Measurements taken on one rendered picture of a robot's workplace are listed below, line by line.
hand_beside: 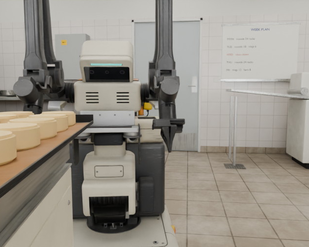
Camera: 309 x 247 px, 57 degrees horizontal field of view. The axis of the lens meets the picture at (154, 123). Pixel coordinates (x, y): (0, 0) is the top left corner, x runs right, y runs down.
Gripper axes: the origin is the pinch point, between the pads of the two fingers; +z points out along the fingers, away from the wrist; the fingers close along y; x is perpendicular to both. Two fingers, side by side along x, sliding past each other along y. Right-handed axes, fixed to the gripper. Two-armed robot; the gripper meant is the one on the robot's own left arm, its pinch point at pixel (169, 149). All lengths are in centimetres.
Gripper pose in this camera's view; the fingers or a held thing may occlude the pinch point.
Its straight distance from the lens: 90.1
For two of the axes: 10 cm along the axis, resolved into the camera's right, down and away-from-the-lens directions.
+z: 0.4, 9.3, -3.6
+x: -0.6, 3.6, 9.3
